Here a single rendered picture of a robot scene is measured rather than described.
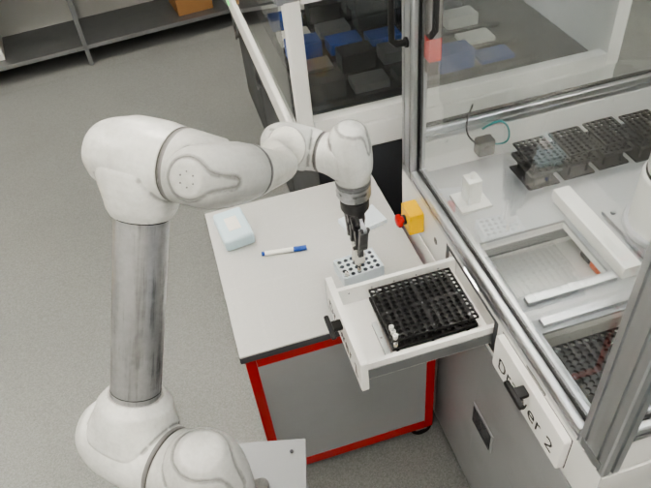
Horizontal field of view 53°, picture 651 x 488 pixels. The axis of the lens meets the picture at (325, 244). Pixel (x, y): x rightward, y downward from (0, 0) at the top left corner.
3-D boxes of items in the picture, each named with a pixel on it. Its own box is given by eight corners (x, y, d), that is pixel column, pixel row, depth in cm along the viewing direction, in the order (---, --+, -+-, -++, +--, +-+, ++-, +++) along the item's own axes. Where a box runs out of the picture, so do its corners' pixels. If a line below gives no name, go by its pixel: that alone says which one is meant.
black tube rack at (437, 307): (392, 357, 158) (392, 341, 154) (369, 306, 171) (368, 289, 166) (477, 332, 162) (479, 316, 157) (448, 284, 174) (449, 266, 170)
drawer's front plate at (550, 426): (555, 470, 137) (564, 443, 129) (491, 362, 157) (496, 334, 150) (563, 468, 137) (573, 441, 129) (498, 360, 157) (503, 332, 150)
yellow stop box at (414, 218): (407, 236, 188) (407, 218, 183) (398, 221, 193) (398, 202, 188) (423, 231, 189) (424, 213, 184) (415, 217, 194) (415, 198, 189)
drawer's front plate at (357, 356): (362, 392, 154) (360, 364, 147) (327, 305, 175) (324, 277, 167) (369, 390, 154) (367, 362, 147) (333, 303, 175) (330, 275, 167)
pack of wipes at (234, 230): (256, 242, 203) (254, 232, 200) (227, 253, 201) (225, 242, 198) (241, 215, 214) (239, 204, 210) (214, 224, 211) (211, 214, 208)
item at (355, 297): (367, 381, 155) (366, 365, 150) (335, 303, 173) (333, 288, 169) (521, 334, 160) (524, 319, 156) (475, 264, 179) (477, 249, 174)
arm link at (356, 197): (343, 194, 159) (344, 212, 163) (377, 183, 161) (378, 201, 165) (328, 173, 165) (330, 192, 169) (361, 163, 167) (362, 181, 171)
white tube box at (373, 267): (345, 289, 186) (344, 279, 184) (333, 269, 192) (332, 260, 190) (384, 274, 189) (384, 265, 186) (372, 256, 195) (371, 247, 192)
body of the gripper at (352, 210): (334, 191, 169) (336, 217, 175) (347, 209, 163) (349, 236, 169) (360, 182, 170) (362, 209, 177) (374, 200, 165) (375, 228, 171)
